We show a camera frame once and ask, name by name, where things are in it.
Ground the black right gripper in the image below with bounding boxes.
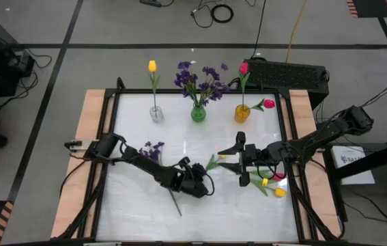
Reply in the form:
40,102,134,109
217,131,276,187

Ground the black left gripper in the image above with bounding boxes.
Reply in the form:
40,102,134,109
175,156,211,200

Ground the red artificial tulip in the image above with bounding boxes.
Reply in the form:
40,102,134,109
238,61,251,107
247,98,276,113
247,169,287,182

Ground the purple artificial flower sprig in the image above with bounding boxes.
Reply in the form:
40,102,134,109
173,60,201,107
192,62,232,107
138,140,183,217

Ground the yellow glass vase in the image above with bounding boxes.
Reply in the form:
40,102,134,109
233,104,251,124

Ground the green glass vase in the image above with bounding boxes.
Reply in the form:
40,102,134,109
190,104,207,123

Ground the clear ribbed glass vase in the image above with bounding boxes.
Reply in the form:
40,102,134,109
149,105,164,123

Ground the light wooden side board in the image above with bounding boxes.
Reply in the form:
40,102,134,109
279,89,343,240
50,88,116,240

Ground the black perforated computer case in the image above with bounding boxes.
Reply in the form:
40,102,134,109
244,57,330,111

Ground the white printed paper sheet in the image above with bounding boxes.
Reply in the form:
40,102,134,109
331,145,377,185

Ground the black side stand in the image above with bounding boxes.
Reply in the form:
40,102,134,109
324,136,387,223

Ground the long black cable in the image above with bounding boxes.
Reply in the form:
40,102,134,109
250,0,268,59

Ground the long yellow cable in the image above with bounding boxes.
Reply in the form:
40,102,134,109
285,0,309,64

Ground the coiled black cable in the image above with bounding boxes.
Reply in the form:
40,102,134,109
210,3,235,24

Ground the black cable with plug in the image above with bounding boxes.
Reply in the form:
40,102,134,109
190,0,214,29

